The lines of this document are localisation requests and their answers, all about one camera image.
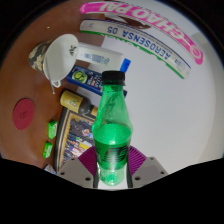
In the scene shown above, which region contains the white bottle with blue cap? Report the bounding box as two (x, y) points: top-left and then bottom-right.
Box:
(75, 42), (132, 74)

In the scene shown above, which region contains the white and green shuttlecock tube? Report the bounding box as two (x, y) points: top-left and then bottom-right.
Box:
(79, 19), (193, 80)

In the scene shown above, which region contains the flat round red coaster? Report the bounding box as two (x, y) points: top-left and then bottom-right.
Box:
(12, 97), (36, 131)

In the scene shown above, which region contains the pink shuttlecock tube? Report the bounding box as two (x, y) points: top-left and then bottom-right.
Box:
(79, 0), (204, 66)

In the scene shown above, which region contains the brown pump bottle yellow label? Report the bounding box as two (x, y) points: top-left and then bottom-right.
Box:
(59, 89), (100, 118)

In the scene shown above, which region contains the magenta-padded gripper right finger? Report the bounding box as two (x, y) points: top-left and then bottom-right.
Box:
(127, 145), (170, 189)

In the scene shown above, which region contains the dark blue pump bottle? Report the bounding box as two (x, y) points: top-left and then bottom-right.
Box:
(65, 64), (129, 98)

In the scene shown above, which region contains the green plastic drink bottle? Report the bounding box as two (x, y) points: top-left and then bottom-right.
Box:
(91, 70), (134, 187)

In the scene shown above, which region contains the framed group picture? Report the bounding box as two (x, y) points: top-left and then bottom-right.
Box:
(53, 107), (101, 173)

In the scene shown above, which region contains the green soap pack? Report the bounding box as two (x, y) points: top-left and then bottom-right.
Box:
(48, 119), (58, 140)
(42, 141), (54, 159)

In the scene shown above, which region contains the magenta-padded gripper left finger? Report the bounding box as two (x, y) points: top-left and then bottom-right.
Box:
(55, 145), (101, 189)

